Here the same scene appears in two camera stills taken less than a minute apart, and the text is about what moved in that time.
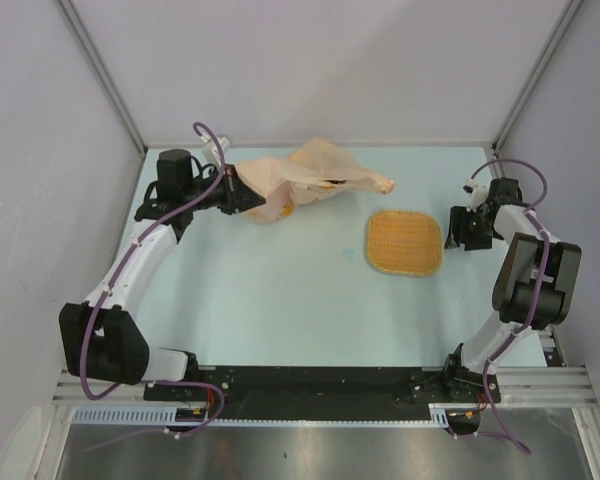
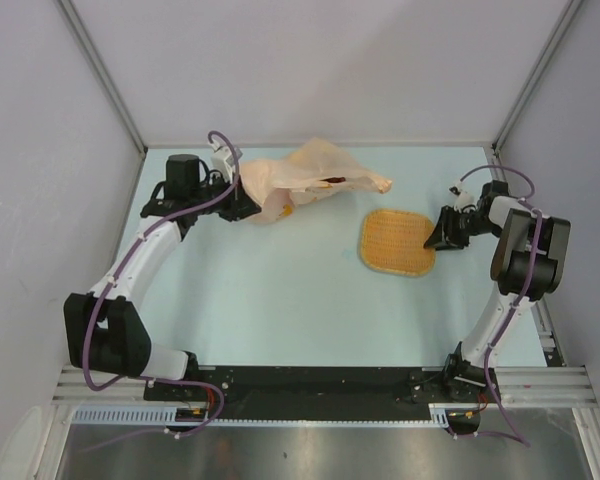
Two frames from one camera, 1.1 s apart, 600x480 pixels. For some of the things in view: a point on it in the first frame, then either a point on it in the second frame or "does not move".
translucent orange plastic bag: [313, 169] does not move
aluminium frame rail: [521, 386] does not move
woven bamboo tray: [404, 242] does not move
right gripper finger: [453, 239] -> [435, 240]
